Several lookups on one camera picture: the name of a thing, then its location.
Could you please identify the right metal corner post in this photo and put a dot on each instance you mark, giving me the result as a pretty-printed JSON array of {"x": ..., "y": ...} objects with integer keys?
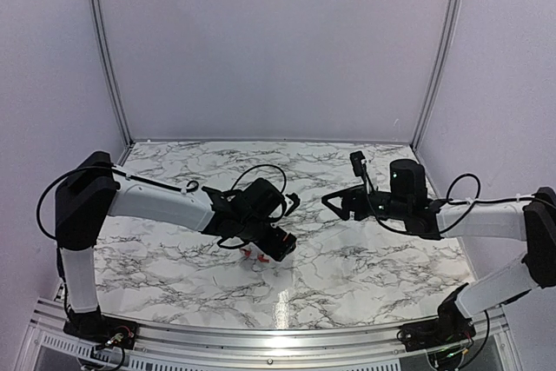
[{"x": 433, "y": 86}]

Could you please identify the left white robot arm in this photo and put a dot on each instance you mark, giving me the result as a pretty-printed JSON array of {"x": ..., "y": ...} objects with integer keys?
[{"x": 98, "y": 189}]

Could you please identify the left metal corner post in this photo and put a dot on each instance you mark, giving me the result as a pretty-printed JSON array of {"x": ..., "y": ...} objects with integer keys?
[{"x": 109, "y": 72}]

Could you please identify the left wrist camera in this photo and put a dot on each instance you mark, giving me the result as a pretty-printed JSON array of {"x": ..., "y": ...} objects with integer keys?
[{"x": 293, "y": 202}]

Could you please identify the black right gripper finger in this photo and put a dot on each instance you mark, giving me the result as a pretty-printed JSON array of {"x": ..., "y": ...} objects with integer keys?
[
  {"x": 348, "y": 192},
  {"x": 341, "y": 211}
]

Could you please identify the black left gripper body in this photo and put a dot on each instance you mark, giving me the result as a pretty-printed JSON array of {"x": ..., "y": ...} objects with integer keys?
[{"x": 252, "y": 233}]

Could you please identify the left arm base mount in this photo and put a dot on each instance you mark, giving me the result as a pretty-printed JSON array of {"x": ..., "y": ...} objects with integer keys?
[{"x": 104, "y": 331}]

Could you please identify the aluminium front rail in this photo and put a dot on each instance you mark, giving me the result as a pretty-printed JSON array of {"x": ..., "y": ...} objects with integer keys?
[{"x": 161, "y": 346}]

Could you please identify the metal corner post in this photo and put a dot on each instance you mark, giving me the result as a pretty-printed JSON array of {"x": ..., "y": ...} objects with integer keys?
[
  {"x": 109, "y": 72},
  {"x": 433, "y": 86}
]

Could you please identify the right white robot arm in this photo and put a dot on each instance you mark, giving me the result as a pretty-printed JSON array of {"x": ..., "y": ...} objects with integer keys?
[{"x": 524, "y": 218}]

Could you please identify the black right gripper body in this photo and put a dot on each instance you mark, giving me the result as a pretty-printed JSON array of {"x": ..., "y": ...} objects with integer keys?
[{"x": 396, "y": 209}]

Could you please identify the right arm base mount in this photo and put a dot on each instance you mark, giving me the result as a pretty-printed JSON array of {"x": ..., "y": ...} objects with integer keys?
[{"x": 449, "y": 326}]

